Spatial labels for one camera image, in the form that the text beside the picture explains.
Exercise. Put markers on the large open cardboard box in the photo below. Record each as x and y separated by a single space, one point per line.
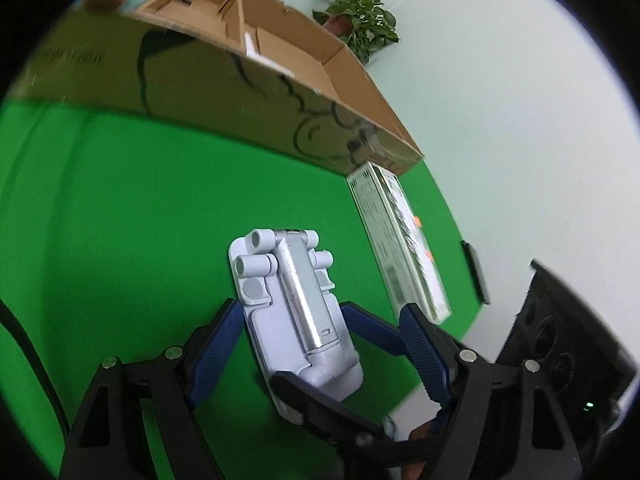
329 114

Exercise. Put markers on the green white long carton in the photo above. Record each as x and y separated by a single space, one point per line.
407 265

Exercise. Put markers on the right potted green plant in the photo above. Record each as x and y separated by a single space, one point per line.
365 26

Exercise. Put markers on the black flat device table edge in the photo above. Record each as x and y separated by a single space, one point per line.
476 272

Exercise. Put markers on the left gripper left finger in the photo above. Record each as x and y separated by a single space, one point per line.
108 438

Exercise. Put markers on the white folding phone stand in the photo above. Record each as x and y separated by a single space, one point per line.
293 319

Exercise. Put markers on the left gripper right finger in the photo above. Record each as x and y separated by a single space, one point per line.
495 421

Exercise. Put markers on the person's left hand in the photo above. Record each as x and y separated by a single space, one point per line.
425 436

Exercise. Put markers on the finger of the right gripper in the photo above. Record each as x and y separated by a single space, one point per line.
373 329
325 418

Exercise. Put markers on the brown cardboard insert box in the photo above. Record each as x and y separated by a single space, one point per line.
217 21

